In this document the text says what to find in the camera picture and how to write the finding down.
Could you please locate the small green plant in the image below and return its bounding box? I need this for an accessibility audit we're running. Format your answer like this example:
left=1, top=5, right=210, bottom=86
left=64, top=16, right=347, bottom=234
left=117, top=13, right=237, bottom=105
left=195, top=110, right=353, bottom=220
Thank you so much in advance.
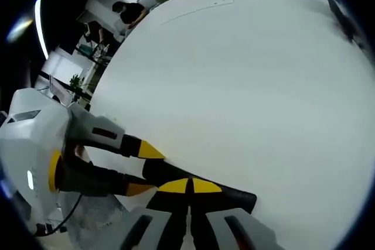
left=69, top=74, right=85, bottom=92

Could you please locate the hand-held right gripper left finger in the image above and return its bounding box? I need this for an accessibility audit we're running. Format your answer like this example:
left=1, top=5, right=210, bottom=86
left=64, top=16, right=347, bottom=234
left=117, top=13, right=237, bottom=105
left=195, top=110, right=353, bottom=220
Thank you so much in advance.
left=121, top=178, right=190, bottom=250

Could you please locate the black headset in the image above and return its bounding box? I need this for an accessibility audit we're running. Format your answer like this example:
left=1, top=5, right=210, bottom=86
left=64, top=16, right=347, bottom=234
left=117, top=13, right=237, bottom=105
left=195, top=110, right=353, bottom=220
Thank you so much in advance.
left=327, top=0, right=367, bottom=49

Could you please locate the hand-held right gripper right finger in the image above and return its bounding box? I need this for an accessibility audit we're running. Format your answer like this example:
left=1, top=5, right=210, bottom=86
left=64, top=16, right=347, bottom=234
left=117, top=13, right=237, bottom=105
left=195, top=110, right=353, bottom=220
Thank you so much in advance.
left=189, top=178, right=282, bottom=250

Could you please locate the black cable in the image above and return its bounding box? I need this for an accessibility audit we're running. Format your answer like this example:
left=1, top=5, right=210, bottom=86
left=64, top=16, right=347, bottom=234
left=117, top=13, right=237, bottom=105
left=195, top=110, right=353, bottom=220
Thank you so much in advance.
left=34, top=192, right=85, bottom=237

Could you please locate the equipment cart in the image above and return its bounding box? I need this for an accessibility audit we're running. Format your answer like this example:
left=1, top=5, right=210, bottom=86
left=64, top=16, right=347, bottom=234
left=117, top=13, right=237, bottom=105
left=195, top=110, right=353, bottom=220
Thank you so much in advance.
left=77, top=42, right=111, bottom=64

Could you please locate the long ceiling light strip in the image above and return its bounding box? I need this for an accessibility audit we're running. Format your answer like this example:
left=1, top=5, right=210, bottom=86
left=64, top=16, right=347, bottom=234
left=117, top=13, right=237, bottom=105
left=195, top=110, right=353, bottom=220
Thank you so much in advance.
left=34, top=0, right=50, bottom=60

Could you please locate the computer monitor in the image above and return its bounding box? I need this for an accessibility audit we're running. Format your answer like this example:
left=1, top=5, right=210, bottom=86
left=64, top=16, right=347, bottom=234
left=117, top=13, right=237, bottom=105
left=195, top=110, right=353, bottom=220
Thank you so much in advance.
left=47, top=75, right=74, bottom=105

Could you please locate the black remote control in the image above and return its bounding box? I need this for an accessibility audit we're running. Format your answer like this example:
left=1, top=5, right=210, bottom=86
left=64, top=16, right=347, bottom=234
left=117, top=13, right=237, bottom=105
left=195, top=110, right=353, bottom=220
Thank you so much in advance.
left=142, top=158, right=258, bottom=216

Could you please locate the person's left hand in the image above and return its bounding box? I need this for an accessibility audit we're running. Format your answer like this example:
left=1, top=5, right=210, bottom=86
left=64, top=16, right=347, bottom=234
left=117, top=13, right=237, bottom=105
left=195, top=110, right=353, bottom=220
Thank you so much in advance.
left=74, top=143, right=89, bottom=162

